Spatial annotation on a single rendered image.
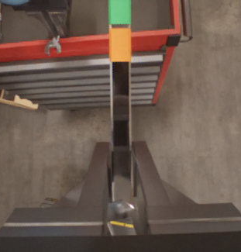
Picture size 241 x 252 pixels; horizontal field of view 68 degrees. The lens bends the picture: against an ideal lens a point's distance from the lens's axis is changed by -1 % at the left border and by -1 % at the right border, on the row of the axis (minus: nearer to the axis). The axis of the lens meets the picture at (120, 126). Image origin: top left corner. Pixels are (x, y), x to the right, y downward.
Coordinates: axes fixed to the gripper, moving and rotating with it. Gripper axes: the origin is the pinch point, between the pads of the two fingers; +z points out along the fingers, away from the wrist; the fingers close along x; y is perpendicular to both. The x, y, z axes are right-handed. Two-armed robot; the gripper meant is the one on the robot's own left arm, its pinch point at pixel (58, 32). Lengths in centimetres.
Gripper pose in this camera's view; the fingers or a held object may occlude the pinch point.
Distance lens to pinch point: 56.6
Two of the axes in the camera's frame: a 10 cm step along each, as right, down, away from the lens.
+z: 0.8, 3.3, 9.4
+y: 1.0, -9.4, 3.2
